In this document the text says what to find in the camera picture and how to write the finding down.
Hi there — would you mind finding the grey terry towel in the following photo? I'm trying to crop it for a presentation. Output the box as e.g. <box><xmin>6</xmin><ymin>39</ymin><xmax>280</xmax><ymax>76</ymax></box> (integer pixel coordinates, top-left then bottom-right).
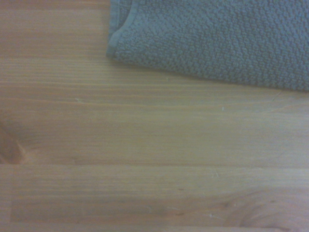
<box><xmin>105</xmin><ymin>0</ymin><xmax>309</xmax><ymax>92</ymax></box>

